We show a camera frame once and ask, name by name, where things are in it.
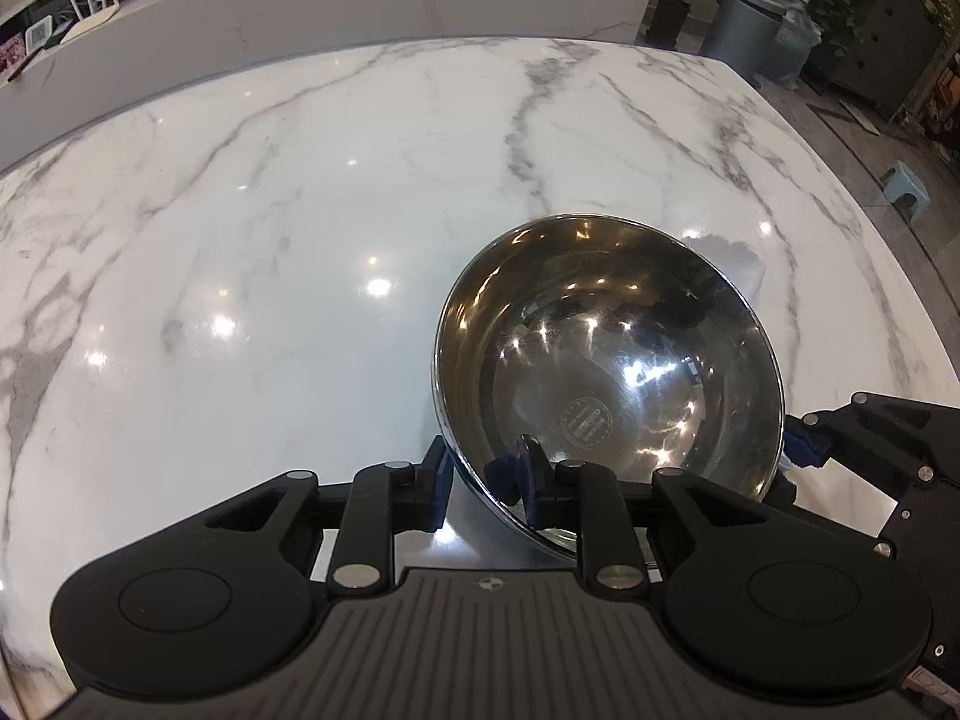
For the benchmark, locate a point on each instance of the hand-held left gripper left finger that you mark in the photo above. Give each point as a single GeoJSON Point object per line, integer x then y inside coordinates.
{"type": "Point", "coordinates": [433, 484]}

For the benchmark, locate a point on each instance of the clear plastic bag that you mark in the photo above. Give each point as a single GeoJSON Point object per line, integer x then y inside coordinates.
{"type": "Point", "coordinates": [801, 41]}

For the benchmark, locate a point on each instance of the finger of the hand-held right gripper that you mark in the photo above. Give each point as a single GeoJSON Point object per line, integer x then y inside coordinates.
{"type": "Point", "coordinates": [781, 493]}
{"type": "Point", "coordinates": [801, 451]}

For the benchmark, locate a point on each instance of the steel bowl with blue outside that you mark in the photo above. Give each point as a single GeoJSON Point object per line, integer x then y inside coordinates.
{"type": "Point", "coordinates": [600, 360]}

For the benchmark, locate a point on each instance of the white router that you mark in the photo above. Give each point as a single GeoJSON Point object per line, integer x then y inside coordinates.
{"type": "Point", "coordinates": [94, 19]}

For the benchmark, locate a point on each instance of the small blue stool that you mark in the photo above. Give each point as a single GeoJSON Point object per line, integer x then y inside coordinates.
{"type": "Point", "coordinates": [906, 191]}

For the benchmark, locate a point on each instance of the grey trash can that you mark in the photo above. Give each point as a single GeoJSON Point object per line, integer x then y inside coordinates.
{"type": "Point", "coordinates": [742, 37]}

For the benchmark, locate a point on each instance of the dark cabinet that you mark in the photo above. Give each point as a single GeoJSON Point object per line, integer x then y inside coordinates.
{"type": "Point", "coordinates": [892, 52]}

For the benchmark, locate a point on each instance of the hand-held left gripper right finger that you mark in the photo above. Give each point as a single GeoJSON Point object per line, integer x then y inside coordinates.
{"type": "Point", "coordinates": [534, 480]}

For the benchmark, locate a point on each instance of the small white display device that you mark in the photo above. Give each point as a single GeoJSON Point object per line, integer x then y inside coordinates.
{"type": "Point", "coordinates": [37, 34]}

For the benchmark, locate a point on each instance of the white marble TV console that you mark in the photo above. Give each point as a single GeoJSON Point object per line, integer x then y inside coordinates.
{"type": "Point", "coordinates": [337, 7]}

